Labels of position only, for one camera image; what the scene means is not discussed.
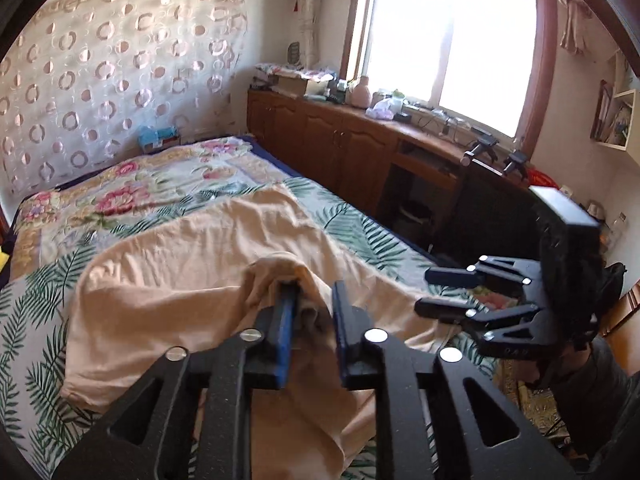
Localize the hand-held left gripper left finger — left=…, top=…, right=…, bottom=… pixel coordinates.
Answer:
left=52, top=282, right=301, bottom=480

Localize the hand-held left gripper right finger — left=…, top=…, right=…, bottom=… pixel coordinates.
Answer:
left=332, top=280, right=576, bottom=480

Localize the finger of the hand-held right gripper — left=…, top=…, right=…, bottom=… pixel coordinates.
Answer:
left=414, top=296, right=548, bottom=359
left=425, top=255, right=543, bottom=301

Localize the beige t-shirt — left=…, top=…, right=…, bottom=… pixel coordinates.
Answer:
left=64, top=182, right=481, bottom=476

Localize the person's right forearm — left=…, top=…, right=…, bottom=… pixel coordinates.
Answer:
left=525, top=340, right=640, bottom=480

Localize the black waste bin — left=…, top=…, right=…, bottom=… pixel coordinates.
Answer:
left=400, top=200, right=434, bottom=237

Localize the white plastic bag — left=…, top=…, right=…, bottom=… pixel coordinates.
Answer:
left=366, top=97, right=396, bottom=121

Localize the wooden cabinet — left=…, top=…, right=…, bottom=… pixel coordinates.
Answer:
left=246, top=87, right=531, bottom=256

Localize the pink vase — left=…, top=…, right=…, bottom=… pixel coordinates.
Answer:
left=347, top=75, right=372, bottom=108

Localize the floral blanket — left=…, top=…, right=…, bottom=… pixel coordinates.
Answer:
left=10, top=135, right=296, bottom=281

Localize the blue tissue box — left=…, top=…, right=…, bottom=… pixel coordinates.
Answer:
left=137, top=122, right=182, bottom=153

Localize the wooden framed window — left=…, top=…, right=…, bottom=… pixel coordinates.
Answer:
left=345, top=0, right=558, bottom=161

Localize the cardboard box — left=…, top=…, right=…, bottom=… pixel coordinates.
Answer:
left=276, top=75, right=309, bottom=97

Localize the tied beige curtain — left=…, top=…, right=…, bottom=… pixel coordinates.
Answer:
left=552, top=0, right=596, bottom=56

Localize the leaf print bed sheet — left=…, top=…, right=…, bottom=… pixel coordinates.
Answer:
left=0, top=175, right=501, bottom=480

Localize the circle pattern curtain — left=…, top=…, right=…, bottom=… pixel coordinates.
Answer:
left=0, top=0, right=251, bottom=201

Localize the black clamp mount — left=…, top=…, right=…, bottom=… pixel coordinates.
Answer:
left=461, top=130, right=499, bottom=167
left=502, top=150, right=532, bottom=181

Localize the white wall shelf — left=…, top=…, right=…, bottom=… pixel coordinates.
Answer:
left=590, top=50, right=640, bottom=151

